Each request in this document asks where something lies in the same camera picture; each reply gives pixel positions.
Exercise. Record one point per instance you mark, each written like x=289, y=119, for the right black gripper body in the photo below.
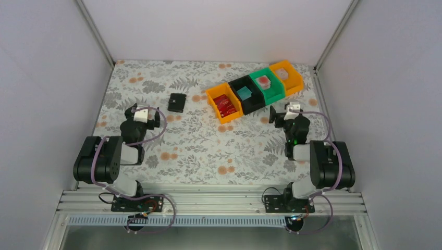
x=280, y=116

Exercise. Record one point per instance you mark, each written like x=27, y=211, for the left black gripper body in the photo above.
x=152, y=125

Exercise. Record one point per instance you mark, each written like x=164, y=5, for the black leather card holder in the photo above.
x=176, y=102

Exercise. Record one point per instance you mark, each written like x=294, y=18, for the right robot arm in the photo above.
x=331, y=167

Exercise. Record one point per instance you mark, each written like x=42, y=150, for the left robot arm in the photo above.
x=100, y=159

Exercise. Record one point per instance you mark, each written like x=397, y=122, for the white cards in orange bin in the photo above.
x=282, y=74

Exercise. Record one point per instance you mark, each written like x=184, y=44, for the white red-circle cards stack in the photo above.
x=263, y=82

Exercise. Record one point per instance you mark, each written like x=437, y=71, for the teal cards stack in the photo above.
x=244, y=93

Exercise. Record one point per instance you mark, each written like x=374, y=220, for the red VIP cards stack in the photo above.
x=224, y=105

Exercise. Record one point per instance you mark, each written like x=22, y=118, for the green bin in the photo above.
x=276, y=92

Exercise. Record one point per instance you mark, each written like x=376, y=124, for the far orange bin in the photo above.
x=291, y=79

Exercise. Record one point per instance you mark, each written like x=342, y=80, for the orange bin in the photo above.
x=220, y=90
x=291, y=79

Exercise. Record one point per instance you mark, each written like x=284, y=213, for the black bin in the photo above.
x=255, y=102

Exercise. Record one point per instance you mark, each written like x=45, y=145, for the floral table mat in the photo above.
x=196, y=148

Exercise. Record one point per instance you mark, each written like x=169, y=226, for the near orange bin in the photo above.
x=220, y=90

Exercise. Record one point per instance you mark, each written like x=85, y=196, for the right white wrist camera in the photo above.
x=290, y=106

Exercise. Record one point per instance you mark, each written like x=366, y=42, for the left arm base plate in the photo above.
x=149, y=204

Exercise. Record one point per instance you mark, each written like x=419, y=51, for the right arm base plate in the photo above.
x=278, y=204

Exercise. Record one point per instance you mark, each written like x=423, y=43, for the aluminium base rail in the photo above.
x=204, y=199

